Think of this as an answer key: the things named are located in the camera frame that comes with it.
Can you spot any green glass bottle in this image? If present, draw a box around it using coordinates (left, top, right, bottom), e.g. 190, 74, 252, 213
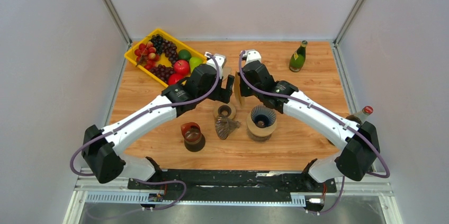
289, 40, 308, 73

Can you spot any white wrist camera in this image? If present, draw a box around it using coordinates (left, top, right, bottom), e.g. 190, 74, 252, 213
241, 49, 262, 64
204, 52, 227, 70

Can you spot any dark purple grape bunch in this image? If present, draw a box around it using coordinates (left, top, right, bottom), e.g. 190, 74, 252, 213
150, 34, 179, 65

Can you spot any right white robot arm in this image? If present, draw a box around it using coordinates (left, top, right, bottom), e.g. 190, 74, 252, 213
238, 59, 380, 191

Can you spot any yellow plastic fruit tray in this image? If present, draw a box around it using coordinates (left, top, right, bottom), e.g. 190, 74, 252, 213
124, 29, 206, 87

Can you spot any red glass carafe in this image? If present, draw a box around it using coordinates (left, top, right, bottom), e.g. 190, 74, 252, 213
181, 122, 206, 152

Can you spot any clear glass ribbed dripper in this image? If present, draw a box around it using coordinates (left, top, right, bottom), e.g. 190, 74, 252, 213
214, 115, 241, 140

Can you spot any red apple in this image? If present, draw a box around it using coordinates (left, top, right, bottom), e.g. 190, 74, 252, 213
173, 60, 191, 76
167, 73, 185, 85

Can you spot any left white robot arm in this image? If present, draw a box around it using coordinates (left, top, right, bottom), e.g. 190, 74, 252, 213
80, 56, 233, 189

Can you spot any brown paper filter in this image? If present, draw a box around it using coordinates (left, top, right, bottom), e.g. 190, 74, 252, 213
234, 72, 245, 107
222, 67, 231, 80

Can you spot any small wooden dripper ring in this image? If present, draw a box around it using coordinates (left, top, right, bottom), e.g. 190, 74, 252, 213
213, 101, 237, 121

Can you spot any glass server with wooden collar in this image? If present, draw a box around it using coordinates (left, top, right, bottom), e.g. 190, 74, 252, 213
247, 114, 277, 142

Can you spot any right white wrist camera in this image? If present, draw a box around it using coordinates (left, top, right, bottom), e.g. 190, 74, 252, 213
241, 49, 262, 64

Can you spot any green pear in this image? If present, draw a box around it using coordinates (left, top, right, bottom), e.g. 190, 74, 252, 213
188, 57, 203, 72

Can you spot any cola bottle red cap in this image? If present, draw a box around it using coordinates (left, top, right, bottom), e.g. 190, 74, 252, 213
327, 105, 374, 146

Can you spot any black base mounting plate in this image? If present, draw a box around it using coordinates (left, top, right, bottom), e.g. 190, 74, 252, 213
127, 169, 337, 202

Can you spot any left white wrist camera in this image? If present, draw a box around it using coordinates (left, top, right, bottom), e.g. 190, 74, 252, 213
204, 52, 227, 70

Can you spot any blue ribbed dripper cone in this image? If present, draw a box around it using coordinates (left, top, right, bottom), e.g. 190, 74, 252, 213
250, 105, 276, 128

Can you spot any green lime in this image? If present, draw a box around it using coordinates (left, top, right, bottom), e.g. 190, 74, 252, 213
178, 49, 192, 61

